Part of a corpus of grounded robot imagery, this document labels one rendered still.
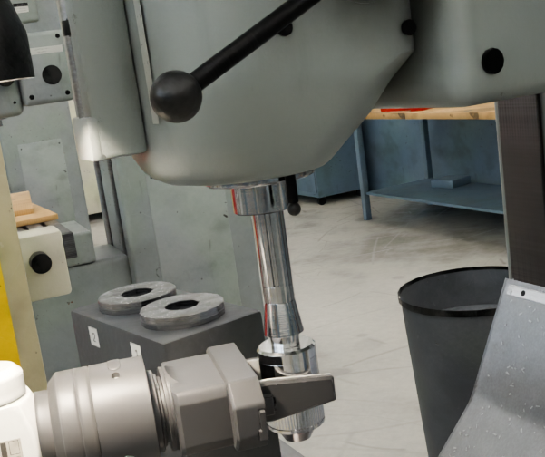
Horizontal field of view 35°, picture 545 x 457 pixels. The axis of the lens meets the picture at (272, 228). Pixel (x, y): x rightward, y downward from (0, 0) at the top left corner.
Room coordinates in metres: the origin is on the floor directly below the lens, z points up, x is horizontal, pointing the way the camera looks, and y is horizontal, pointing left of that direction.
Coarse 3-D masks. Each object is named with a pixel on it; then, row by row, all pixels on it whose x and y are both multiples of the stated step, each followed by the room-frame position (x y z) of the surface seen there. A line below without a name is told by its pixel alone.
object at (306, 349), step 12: (300, 336) 0.67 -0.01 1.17; (264, 348) 0.65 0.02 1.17; (276, 348) 0.65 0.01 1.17; (288, 348) 0.64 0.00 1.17; (300, 348) 0.64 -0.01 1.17; (312, 348) 0.64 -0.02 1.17; (264, 360) 0.64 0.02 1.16; (276, 360) 0.63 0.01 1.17; (288, 360) 0.63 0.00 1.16; (300, 360) 0.63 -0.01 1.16
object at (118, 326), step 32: (128, 288) 0.99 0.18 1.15; (160, 288) 0.97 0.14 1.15; (96, 320) 0.92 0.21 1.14; (128, 320) 0.90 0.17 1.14; (160, 320) 0.84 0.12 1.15; (192, 320) 0.84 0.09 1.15; (224, 320) 0.85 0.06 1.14; (256, 320) 0.86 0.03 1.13; (96, 352) 0.93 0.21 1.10; (128, 352) 0.86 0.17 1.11; (160, 352) 0.81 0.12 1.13; (192, 352) 0.82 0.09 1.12; (256, 352) 0.86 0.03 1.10; (224, 448) 0.83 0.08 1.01; (256, 448) 0.85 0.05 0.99
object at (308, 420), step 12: (312, 360) 0.64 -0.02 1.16; (264, 372) 0.64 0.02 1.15; (276, 372) 0.63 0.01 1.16; (288, 372) 0.63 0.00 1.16; (300, 372) 0.63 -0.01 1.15; (312, 372) 0.64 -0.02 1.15; (312, 408) 0.64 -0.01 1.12; (288, 420) 0.63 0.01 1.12; (300, 420) 0.63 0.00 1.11; (312, 420) 0.63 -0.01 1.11; (324, 420) 0.65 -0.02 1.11; (276, 432) 0.64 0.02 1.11; (288, 432) 0.63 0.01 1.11; (300, 432) 0.63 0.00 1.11
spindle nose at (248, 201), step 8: (272, 184) 0.63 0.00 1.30; (280, 184) 0.64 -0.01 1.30; (232, 192) 0.65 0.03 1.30; (240, 192) 0.64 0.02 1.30; (248, 192) 0.63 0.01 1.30; (256, 192) 0.63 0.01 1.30; (264, 192) 0.63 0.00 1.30; (272, 192) 0.63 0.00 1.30; (280, 192) 0.64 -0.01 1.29; (232, 200) 0.65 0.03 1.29; (240, 200) 0.64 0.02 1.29; (248, 200) 0.63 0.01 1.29; (256, 200) 0.63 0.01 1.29; (264, 200) 0.63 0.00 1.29; (272, 200) 0.63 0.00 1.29; (280, 200) 0.64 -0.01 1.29; (240, 208) 0.64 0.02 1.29; (248, 208) 0.63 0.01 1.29; (256, 208) 0.63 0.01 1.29; (264, 208) 0.63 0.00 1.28; (272, 208) 0.63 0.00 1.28; (280, 208) 0.63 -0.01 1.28
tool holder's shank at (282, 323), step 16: (256, 224) 0.65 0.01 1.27; (272, 224) 0.64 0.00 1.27; (256, 240) 0.65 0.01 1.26; (272, 240) 0.65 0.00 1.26; (272, 256) 0.65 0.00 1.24; (288, 256) 0.65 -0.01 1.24; (272, 272) 0.65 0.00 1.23; (288, 272) 0.65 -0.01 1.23; (272, 288) 0.64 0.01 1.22; (288, 288) 0.65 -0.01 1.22; (272, 304) 0.65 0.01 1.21; (288, 304) 0.65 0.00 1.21; (272, 320) 0.64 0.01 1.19; (288, 320) 0.64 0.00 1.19; (272, 336) 0.64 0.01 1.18; (288, 336) 0.64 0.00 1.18
